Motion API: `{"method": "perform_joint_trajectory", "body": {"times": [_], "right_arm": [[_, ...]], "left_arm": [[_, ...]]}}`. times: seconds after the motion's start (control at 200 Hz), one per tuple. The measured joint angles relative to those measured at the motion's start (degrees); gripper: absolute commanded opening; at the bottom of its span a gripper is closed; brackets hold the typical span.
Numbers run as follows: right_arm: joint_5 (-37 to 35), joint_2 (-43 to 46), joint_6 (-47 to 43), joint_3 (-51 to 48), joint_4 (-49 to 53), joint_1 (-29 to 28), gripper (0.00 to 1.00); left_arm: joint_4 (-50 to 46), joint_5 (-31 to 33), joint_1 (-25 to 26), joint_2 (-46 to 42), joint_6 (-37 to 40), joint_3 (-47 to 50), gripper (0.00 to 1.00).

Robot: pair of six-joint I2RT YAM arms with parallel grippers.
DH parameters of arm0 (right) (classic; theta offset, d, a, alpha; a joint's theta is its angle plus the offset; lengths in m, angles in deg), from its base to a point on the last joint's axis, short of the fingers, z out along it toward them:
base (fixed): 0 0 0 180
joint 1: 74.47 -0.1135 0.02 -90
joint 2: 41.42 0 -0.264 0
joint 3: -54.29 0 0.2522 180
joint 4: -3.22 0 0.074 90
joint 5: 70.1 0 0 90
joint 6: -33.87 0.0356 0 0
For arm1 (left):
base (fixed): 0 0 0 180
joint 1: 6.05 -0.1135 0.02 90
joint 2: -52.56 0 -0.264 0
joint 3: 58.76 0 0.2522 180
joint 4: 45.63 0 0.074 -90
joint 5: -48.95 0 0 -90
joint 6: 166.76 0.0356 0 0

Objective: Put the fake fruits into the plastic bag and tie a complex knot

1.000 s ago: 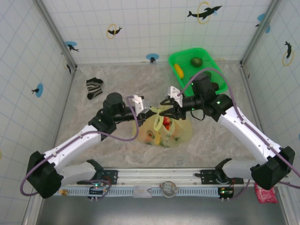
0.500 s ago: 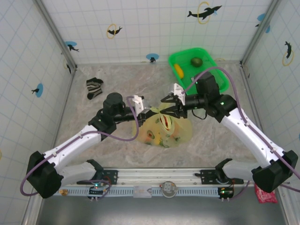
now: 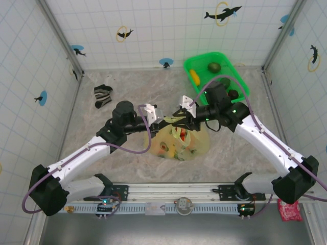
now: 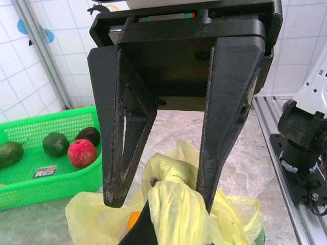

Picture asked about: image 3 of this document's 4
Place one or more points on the red fake strawberry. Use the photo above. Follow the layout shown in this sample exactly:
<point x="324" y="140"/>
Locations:
<point x="182" y="134"/>

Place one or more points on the yellow plastic bag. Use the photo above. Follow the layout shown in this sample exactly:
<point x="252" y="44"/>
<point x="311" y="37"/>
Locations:
<point x="199" y="143"/>

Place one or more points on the green plastic basket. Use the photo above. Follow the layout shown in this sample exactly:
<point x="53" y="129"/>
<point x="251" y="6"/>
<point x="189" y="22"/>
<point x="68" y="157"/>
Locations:
<point x="201" y="63"/>

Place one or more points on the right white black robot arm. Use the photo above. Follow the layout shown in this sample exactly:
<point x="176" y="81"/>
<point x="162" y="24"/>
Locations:
<point x="265" y="143"/>

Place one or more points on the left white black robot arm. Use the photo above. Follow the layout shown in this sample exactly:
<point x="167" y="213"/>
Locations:
<point x="81" y="158"/>

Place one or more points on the dark green fake avocado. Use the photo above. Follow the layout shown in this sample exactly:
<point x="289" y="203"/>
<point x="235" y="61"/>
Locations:
<point x="226" y="82"/>

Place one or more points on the dark fake mangosteen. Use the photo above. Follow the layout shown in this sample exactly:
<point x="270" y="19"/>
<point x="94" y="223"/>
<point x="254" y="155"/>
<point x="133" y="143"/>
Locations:
<point x="233" y="94"/>

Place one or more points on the light green fake avocado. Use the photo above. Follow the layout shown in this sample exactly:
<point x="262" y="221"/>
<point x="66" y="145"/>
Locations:
<point x="214" y="67"/>

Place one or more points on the yellow fake banana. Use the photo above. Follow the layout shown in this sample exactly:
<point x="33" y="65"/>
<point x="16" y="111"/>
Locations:
<point x="195" y="76"/>

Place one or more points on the black white striped sock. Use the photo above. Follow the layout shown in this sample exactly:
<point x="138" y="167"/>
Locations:
<point x="102" y="93"/>

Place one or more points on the blue circle penguin sticker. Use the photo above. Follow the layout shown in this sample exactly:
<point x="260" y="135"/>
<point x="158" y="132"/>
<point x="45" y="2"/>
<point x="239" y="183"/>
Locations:
<point x="166" y="61"/>

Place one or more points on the grey plastic card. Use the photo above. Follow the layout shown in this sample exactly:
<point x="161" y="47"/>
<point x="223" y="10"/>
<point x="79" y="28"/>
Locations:
<point x="154" y="209"/>

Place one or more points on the blue circle shark sticker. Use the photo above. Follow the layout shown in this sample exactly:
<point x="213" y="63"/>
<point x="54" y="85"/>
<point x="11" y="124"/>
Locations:
<point x="76" y="48"/>

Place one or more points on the round silver disc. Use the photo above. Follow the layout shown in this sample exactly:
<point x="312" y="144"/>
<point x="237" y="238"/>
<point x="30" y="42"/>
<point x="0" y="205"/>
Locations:
<point x="183" y="209"/>

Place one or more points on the blue oval fish sticker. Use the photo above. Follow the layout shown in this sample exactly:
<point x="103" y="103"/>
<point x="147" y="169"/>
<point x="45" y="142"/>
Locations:
<point x="43" y="97"/>

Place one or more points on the small circuit board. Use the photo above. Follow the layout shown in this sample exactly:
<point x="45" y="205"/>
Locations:
<point x="103" y="208"/>
<point x="245" y="209"/>

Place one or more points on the blue whale sticker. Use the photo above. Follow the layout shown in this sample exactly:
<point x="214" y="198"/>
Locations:
<point x="284" y="18"/>

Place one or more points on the small brass fitting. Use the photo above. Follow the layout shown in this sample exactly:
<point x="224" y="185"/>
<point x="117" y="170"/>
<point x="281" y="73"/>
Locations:
<point x="68" y="209"/>

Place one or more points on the red snack packet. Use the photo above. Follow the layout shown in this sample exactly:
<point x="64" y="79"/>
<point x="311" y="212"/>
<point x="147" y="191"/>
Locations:
<point x="290" y="213"/>

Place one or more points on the aluminium table side rail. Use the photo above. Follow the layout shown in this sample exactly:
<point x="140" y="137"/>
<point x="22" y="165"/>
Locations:
<point x="270" y="89"/>
<point x="72" y="102"/>

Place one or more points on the aluminium mounting rail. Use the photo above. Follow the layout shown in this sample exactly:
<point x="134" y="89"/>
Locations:
<point x="178" y="190"/>

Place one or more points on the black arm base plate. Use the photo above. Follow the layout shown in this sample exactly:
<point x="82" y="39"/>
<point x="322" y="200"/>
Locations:
<point x="226" y="191"/>
<point x="122" y="191"/>

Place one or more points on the aluminium frame post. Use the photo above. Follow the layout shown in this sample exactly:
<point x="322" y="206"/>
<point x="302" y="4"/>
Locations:
<point x="281" y="38"/>
<point x="62" y="38"/>

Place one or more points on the yellow wall sticker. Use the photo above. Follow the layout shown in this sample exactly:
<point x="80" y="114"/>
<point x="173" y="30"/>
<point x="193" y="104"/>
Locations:
<point x="0" y="169"/>

